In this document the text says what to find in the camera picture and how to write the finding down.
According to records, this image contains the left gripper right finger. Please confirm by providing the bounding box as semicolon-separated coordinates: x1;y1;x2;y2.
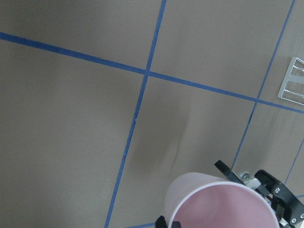
214;160;244;185

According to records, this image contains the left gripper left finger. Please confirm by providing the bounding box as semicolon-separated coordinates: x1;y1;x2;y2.
155;216;181;228

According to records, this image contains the pink plastic cup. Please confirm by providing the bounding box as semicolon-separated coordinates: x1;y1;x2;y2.
163;172;279;228

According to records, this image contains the white wire cup rack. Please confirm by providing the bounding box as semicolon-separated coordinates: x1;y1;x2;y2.
277;57;304;105

